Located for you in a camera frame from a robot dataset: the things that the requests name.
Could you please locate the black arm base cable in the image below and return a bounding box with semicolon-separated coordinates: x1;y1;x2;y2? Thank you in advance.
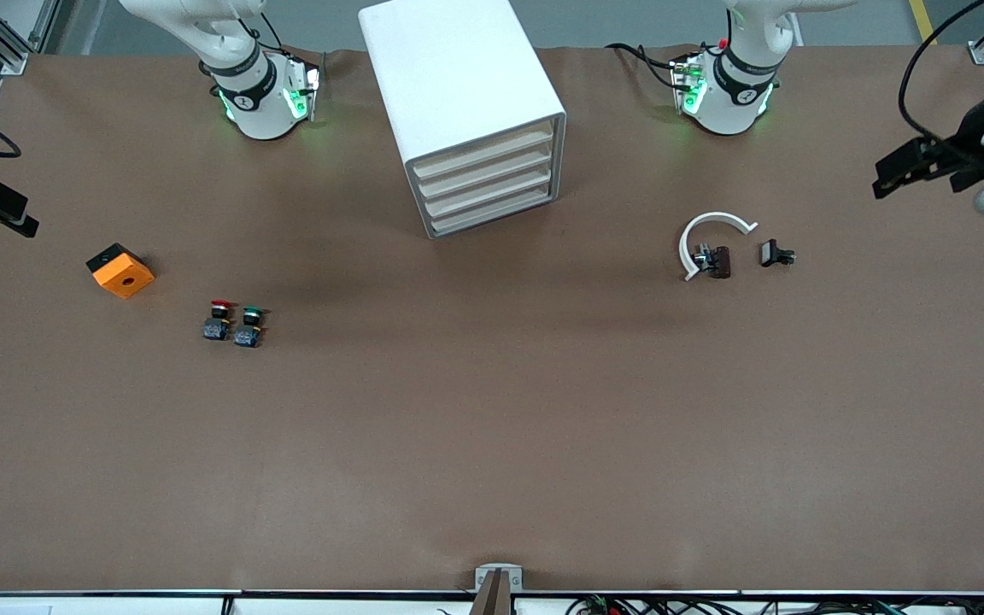
605;43;686;91

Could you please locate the grey metal bracket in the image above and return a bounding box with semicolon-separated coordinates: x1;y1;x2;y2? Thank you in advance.
468;564;524;615

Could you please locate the red push button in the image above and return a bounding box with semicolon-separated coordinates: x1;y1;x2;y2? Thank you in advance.
203;299;235;341

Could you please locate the brown black small component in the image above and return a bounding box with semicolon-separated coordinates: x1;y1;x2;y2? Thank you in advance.
694;244;732;279

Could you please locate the black cable bundle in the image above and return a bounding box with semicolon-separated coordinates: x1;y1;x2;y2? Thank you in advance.
567;595;984;615

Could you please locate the metal table edge rail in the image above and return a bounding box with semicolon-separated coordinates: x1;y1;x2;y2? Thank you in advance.
0;588;984;600

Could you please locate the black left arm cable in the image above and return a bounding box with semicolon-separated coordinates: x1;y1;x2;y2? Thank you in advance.
899;0;984;153

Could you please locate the white curved ring piece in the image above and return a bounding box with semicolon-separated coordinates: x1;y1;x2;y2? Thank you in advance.
680;212;759;282

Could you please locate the orange box with hole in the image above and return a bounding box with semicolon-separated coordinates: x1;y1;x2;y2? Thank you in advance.
86;243;155;300

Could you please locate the green push button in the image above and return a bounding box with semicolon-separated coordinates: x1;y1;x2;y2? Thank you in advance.
234;306;267;349

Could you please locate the brown table cover mat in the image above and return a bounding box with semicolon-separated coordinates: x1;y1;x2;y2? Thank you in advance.
0;47;984;593

